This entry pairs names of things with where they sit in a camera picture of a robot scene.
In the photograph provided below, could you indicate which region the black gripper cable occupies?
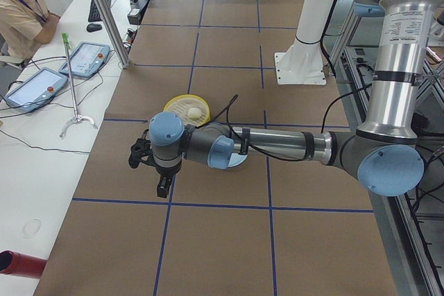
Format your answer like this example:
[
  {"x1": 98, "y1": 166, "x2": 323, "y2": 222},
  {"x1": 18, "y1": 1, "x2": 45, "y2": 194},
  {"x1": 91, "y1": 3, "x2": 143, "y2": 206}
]
[{"x1": 211, "y1": 94, "x2": 309, "y2": 162}]

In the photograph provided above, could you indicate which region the teach pendant tablet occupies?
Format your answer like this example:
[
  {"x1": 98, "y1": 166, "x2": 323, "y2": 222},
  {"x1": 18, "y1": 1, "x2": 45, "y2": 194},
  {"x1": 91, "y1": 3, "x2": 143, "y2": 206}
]
[
  {"x1": 5, "y1": 67, "x2": 68, "y2": 112},
  {"x1": 69, "y1": 42, "x2": 110, "y2": 78}
]

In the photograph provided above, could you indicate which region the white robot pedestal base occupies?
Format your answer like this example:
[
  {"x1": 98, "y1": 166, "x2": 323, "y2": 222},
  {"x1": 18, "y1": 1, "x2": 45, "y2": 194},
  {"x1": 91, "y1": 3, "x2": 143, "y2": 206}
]
[{"x1": 275, "y1": 0, "x2": 335, "y2": 85}]

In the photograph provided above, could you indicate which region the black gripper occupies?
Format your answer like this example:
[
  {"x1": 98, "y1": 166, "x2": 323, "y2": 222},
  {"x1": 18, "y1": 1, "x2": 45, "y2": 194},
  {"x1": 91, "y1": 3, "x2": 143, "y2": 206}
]
[{"x1": 155, "y1": 164, "x2": 181, "y2": 197}]

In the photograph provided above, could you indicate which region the seated person beige shirt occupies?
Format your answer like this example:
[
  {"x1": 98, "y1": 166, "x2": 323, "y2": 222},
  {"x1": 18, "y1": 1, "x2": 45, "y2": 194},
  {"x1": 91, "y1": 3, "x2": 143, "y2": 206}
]
[{"x1": 1, "y1": 0, "x2": 60, "y2": 60}]

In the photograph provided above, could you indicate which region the black computer mouse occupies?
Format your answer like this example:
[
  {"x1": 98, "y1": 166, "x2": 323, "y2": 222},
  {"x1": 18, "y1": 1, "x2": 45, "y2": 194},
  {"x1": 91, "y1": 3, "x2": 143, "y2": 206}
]
[{"x1": 86, "y1": 23, "x2": 102, "y2": 33}]

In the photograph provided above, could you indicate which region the white steamed bun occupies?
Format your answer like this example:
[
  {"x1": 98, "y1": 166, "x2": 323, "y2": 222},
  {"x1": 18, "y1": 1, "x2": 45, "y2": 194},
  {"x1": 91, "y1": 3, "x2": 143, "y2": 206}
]
[{"x1": 187, "y1": 107, "x2": 202, "y2": 119}]

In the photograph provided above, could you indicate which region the far teach pendant tablet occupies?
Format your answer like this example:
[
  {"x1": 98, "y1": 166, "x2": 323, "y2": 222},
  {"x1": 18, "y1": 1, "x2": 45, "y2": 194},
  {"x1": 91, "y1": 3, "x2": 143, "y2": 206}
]
[{"x1": 69, "y1": 42, "x2": 110, "y2": 78}]

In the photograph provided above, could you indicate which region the black keyboard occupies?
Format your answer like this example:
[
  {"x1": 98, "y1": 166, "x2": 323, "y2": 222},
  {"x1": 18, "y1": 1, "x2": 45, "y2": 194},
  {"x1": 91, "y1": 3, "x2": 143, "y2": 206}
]
[{"x1": 87, "y1": 0, "x2": 113, "y2": 23}]

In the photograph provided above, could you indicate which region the black computer box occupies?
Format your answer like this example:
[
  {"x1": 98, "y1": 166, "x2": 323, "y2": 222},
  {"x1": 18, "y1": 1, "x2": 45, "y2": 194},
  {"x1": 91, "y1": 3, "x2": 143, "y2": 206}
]
[{"x1": 127, "y1": 0, "x2": 148, "y2": 25}]

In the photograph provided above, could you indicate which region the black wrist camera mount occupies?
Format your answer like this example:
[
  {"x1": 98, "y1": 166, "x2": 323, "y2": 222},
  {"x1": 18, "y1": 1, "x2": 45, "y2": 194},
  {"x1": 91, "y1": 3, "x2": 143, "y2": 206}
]
[{"x1": 128, "y1": 129, "x2": 155, "y2": 168}]

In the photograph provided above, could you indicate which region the near teach pendant tablet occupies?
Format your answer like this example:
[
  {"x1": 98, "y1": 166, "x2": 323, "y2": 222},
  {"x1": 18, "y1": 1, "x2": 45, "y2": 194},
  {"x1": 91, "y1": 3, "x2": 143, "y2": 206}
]
[{"x1": 5, "y1": 67, "x2": 68, "y2": 112}]

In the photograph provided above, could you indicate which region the red fire extinguisher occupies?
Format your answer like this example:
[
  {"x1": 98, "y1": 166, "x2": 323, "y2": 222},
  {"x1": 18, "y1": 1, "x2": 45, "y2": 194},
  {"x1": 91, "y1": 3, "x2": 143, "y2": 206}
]
[{"x1": 1, "y1": 250, "x2": 47, "y2": 279}]

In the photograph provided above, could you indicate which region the aluminium frame post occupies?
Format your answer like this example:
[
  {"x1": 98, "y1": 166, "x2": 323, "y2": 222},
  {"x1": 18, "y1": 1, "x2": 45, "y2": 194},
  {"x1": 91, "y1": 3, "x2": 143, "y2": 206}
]
[{"x1": 94, "y1": 0, "x2": 130, "y2": 69}]

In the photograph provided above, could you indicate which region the yellow round steamer basket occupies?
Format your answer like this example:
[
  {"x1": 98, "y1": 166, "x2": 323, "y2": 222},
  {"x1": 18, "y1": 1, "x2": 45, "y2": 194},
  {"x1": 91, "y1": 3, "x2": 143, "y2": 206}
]
[{"x1": 163, "y1": 94, "x2": 211, "y2": 126}]

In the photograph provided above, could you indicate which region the metal reacher grabber stick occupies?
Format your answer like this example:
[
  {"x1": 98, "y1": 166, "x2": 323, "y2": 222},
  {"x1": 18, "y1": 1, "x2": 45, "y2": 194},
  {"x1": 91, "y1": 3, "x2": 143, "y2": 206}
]
[{"x1": 59, "y1": 45, "x2": 98, "y2": 139}]

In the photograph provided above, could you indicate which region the light blue plate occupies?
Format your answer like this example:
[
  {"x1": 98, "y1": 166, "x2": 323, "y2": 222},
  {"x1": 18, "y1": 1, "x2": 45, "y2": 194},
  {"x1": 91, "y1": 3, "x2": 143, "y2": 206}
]
[{"x1": 228, "y1": 153, "x2": 248, "y2": 168}]

